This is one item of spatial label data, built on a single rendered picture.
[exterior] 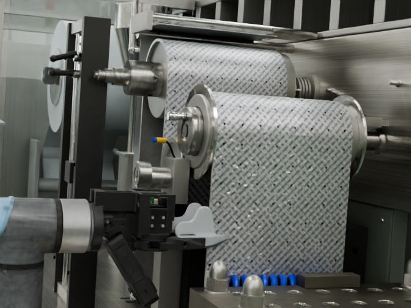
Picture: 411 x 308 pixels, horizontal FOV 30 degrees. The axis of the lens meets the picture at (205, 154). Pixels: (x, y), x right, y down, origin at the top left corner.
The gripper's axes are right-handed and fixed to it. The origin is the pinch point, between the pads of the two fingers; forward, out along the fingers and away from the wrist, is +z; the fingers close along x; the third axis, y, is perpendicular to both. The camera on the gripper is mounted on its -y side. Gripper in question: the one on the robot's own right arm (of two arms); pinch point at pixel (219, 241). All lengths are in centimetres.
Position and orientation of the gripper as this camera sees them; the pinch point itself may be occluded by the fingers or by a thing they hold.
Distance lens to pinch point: 115.5
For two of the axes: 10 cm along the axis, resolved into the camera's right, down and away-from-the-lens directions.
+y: 0.7, -10.0, -0.5
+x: -3.6, -0.7, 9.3
